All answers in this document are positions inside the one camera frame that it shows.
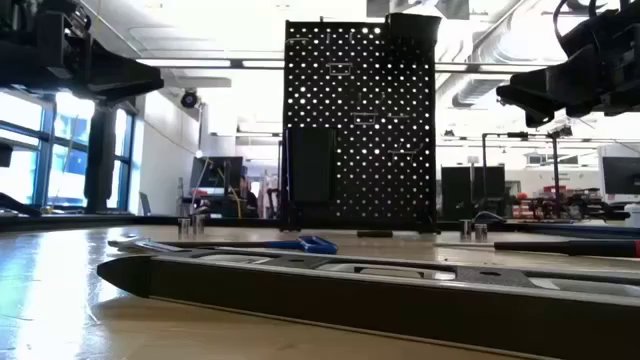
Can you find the small black camera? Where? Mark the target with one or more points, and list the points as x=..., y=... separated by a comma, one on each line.
x=560, y=132

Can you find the short ceiling light strip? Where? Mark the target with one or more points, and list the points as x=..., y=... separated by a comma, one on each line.
x=262, y=64

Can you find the large blue-framed window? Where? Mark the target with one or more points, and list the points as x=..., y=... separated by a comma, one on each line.
x=25, y=175

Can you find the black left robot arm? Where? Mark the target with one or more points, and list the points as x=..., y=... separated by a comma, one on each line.
x=15, y=65

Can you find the black upright pillar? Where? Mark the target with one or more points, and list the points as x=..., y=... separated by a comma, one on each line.
x=100, y=165

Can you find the straight silver peg hook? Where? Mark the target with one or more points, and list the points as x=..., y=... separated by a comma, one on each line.
x=398, y=116

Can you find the black metal pegboard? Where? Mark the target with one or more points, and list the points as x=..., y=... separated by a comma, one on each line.
x=360, y=219

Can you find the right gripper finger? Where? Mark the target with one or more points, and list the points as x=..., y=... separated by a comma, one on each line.
x=540, y=117
x=535, y=90

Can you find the chrome socket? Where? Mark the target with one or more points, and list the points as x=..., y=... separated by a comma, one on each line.
x=184, y=227
x=466, y=230
x=198, y=225
x=481, y=232

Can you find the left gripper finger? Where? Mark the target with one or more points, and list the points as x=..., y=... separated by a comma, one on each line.
x=107, y=96
x=120, y=70

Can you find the red storage boxes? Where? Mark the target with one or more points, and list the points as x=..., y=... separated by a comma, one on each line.
x=525, y=207

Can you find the dark blue bar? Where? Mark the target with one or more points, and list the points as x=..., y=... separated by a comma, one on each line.
x=590, y=231

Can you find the dark ceiling panel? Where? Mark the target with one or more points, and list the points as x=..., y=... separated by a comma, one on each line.
x=450, y=7

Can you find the black silver spirit level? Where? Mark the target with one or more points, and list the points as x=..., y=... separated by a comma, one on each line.
x=350, y=310

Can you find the tall black box holder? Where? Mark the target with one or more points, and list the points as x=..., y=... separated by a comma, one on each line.
x=310, y=165

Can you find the silver ventilation duct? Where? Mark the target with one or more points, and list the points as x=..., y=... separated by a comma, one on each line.
x=472, y=92

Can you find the black aluminium rig frame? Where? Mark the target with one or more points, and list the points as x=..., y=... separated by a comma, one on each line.
x=150, y=220

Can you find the person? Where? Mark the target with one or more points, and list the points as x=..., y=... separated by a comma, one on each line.
x=250, y=202

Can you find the silver rectangular bracket hook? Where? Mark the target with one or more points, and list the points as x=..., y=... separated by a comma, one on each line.
x=340, y=63
x=365, y=114

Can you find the short black screwdriver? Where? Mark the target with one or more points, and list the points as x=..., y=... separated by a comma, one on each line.
x=375, y=234

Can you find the black computer monitor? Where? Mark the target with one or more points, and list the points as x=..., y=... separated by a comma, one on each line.
x=215, y=172
x=622, y=175

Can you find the black pipe stand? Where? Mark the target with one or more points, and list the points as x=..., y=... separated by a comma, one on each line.
x=555, y=175

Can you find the silver double prong hook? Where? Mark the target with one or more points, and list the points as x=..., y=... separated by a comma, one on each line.
x=402, y=151

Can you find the black slanted strut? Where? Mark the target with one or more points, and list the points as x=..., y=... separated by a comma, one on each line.
x=15, y=204

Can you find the white plastic container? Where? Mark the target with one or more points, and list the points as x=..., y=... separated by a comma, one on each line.
x=633, y=216

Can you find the large black panel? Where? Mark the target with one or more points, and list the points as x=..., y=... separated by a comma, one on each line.
x=470, y=192

